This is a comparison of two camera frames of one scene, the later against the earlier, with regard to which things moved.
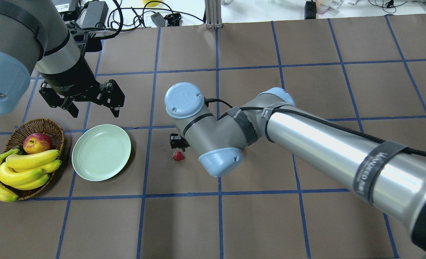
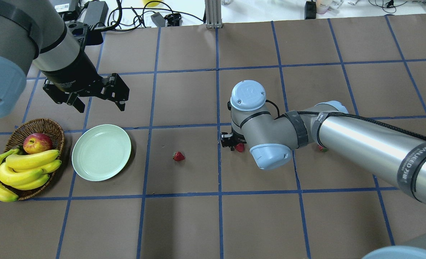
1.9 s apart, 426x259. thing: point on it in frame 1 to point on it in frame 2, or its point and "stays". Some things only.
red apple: x=36 y=142 stays
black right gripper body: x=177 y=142 to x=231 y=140
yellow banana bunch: x=20 y=171 stays
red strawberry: x=178 y=156 stays
